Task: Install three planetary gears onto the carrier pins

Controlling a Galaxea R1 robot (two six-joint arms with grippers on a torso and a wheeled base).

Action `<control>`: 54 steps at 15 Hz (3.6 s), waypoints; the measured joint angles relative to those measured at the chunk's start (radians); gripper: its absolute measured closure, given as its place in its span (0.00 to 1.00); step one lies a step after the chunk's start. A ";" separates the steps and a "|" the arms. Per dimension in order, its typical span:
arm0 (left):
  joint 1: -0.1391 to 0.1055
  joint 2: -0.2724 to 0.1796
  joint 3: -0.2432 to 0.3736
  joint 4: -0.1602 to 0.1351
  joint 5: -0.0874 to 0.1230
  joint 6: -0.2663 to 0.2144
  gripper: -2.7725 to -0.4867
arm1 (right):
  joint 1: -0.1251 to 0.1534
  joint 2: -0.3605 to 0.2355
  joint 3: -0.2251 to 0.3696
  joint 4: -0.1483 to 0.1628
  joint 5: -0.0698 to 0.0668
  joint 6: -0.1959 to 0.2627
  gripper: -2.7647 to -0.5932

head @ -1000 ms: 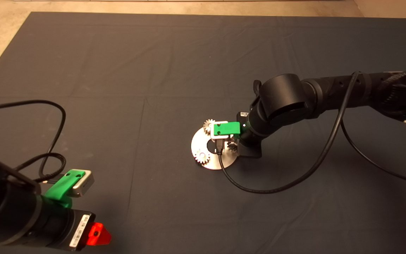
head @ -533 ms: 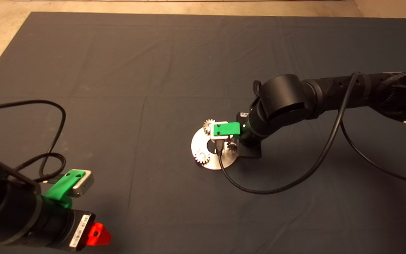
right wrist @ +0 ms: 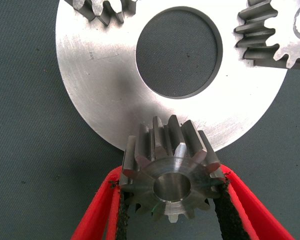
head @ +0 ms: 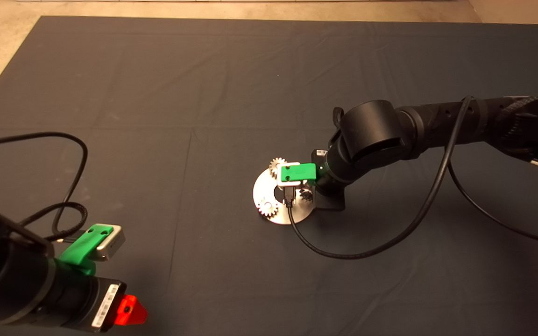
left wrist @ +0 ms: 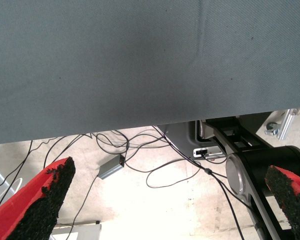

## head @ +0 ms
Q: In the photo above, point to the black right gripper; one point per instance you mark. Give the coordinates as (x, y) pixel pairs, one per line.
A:
(332, 198)

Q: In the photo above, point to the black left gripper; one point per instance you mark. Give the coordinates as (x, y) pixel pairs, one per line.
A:
(101, 304)

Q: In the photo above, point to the dark gear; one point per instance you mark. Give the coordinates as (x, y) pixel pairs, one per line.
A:
(306, 195)

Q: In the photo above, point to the small steel planetary gear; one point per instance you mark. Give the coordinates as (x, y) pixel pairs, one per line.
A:
(274, 166)
(267, 207)

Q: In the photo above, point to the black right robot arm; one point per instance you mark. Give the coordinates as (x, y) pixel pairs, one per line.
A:
(414, 126)

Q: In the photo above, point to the round metal carrier plate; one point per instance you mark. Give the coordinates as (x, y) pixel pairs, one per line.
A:
(262, 190)

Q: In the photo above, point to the dark grey table cloth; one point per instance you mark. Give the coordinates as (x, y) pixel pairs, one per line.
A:
(203, 93)

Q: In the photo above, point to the green right camera mount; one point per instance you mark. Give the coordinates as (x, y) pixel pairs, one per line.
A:
(299, 172)

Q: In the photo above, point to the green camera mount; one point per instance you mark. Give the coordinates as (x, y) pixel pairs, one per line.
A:
(299, 172)
(80, 249)

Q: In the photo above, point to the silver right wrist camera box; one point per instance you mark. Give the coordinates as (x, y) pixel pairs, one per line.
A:
(285, 184)

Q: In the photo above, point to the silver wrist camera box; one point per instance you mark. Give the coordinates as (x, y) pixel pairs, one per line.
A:
(112, 245)
(285, 184)

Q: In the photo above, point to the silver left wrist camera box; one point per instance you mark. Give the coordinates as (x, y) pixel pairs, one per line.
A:
(112, 245)

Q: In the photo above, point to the green left camera mount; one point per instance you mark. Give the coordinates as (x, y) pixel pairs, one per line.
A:
(80, 249)

